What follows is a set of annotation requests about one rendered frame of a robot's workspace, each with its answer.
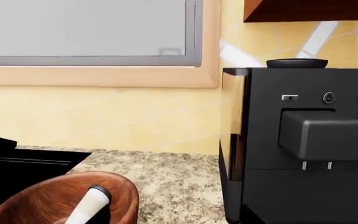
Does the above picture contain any white cup with black rim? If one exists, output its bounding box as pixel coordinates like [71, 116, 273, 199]
[64, 184, 112, 224]

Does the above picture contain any brown wooden bowl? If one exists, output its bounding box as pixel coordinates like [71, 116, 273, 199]
[0, 171, 141, 224]

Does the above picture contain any grey framed window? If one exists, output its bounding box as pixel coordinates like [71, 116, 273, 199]
[0, 0, 222, 90]

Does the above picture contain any black coffee machine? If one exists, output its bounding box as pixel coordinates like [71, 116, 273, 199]
[218, 58, 358, 224]

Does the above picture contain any brown wooden wall cabinet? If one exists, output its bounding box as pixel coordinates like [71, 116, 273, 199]
[242, 0, 358, 24]

